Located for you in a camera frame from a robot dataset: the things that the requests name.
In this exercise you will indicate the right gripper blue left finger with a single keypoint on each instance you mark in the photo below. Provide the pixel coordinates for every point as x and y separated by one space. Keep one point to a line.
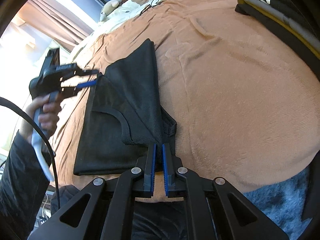
149 170

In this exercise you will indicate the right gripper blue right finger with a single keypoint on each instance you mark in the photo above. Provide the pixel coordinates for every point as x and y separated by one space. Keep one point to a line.
168 169

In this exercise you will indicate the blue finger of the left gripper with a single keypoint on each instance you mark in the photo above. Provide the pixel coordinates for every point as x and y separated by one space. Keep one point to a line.
86 84
85 72

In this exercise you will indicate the black sleeveless shirt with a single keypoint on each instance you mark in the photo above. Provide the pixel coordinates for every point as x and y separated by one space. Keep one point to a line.
123 116

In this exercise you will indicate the person's left forearm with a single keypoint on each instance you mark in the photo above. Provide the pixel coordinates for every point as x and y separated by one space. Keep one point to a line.
23 186

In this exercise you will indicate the stack of folded clothes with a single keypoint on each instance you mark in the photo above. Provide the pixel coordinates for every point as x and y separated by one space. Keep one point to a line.
301 41

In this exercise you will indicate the person's left hand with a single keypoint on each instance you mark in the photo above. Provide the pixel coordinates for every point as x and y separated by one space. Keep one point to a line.
47 120

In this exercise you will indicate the pink curtain left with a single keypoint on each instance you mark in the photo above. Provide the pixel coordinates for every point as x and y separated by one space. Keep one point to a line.
56 21

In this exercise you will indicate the beige plush toy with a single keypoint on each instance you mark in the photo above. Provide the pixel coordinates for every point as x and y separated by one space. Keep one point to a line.
108 8

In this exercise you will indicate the orange brown bed blanket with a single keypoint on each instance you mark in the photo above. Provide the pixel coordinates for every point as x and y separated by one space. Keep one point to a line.
246 105

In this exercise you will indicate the grey fluffy rug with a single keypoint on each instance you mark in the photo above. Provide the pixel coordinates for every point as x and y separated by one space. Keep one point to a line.
283 203

